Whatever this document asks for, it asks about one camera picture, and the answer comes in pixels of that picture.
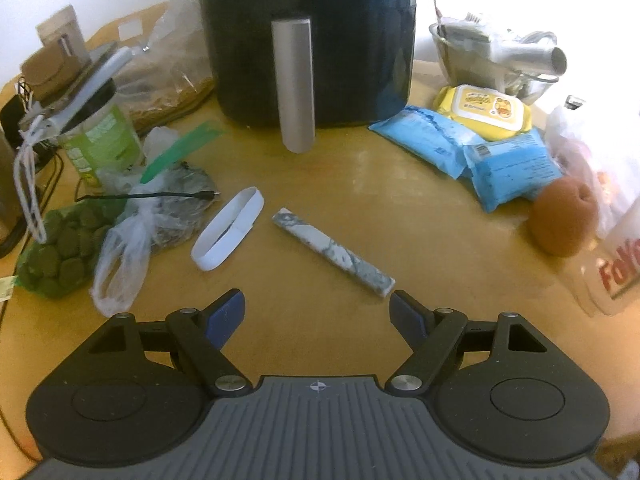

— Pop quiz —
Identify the white band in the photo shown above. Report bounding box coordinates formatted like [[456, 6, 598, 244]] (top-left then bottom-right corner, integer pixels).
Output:
[[191, 186, 265, 272]]

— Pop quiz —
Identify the marble-patterned stick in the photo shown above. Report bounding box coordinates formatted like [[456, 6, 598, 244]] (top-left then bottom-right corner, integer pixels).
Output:
[[272, 206, 396, 300]]

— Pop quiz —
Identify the green label jar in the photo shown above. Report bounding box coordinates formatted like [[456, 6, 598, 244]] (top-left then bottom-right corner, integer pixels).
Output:
[[57, 80, 147, 189]]

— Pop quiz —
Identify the clear bread bag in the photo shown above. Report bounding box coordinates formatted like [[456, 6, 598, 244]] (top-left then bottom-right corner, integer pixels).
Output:
[[112, 0, 217, 127]]

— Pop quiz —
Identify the glass bowl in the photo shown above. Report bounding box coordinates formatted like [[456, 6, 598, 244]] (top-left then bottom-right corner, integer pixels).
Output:
[[429, 22, 559, 97]]

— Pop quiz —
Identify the yellow wipes pack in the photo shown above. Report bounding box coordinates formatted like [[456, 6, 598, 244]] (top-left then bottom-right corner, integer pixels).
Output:
[[432, 84, 535, 142]]

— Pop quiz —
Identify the black air fryer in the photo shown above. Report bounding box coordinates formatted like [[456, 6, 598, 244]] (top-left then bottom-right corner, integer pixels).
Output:
[[192, 0, 419, 154]]

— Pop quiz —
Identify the thin black cable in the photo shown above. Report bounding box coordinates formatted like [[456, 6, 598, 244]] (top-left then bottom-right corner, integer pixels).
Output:
[[75, 187, 221, 204]]

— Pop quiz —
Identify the white charging cable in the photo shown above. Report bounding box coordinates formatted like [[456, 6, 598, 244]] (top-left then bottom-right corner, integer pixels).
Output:
[[14, 47, 135, 242]]

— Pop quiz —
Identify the silver hair dryer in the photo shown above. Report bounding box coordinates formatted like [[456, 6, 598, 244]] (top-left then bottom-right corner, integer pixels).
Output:
[[467, 30, 569, 82]]

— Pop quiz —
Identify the white plastic bag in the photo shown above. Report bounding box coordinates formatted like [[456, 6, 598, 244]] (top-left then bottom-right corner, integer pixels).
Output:
[[544, 105, 640, 241]]

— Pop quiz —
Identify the clear plastic bag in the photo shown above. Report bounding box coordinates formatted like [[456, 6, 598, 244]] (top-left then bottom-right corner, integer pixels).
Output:
[[90, 195, 166, 317]]

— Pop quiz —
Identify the green zip bag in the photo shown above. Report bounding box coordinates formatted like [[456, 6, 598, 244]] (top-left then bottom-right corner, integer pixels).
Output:
[[140, 121, 227, 252]]

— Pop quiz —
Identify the brown paper bag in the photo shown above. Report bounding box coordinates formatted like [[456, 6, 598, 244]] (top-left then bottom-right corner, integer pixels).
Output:
[[20, 5, 94, 102]]

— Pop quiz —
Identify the mesh bag of green balls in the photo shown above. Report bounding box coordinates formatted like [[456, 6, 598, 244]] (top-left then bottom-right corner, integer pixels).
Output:
[[15, 199, 127, 299]]

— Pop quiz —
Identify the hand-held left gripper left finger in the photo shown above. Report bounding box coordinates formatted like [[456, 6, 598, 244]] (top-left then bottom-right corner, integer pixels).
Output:
[[82, 289, 252, 397]]

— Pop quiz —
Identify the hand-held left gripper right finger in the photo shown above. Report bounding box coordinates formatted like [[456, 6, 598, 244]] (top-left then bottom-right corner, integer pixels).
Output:
[[384, 290, 551, 397]]

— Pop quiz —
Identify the brown pear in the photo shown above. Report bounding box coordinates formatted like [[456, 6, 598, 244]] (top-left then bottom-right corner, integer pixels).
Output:
[[528, 176, 600, 257]]

